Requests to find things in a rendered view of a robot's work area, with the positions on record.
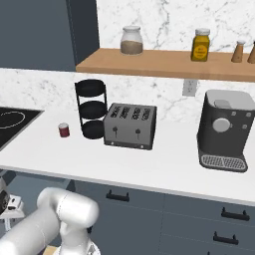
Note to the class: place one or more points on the grey four-slot toaster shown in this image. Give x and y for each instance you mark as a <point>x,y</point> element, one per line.
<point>127,131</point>

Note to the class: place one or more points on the dark blue wall cupboard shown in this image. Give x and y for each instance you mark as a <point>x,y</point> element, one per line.
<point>40,33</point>

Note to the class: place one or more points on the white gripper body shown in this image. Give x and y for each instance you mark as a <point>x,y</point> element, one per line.
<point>15,214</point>

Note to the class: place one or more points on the yellow jar with white lid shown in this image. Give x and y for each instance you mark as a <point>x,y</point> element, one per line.
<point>200,46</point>

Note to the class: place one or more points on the black hob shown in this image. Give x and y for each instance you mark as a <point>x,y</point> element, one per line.
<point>13,121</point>

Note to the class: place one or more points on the red can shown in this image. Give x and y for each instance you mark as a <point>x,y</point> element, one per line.
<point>64,130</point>

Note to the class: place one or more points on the black three-tier stand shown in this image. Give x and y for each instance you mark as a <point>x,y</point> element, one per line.
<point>92,109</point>

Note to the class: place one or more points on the dark grey coffee machine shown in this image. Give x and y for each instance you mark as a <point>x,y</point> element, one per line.
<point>222,139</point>

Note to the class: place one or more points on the glass jar with brown contents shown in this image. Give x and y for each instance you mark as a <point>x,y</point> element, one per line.
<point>131,41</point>

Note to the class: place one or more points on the blue-grey drawer front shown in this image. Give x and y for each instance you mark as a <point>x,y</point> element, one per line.
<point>146,201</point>
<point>196,209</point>
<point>186,230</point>

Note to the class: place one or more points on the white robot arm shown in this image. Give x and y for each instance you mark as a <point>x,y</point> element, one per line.
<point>46,222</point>

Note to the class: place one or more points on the blue-grey open drawer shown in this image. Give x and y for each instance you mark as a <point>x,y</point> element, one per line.
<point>36,186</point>

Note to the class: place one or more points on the wooden wall shelf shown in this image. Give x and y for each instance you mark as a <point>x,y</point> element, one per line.
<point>159,64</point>

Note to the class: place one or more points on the blue-grey cupboard door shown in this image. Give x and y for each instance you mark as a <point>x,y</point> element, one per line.
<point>129,232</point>

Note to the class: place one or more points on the white wall socket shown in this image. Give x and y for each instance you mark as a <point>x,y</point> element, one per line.
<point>189,87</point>

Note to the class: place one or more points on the wooden shaker with white cap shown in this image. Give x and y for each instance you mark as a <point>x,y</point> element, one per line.
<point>238,53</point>

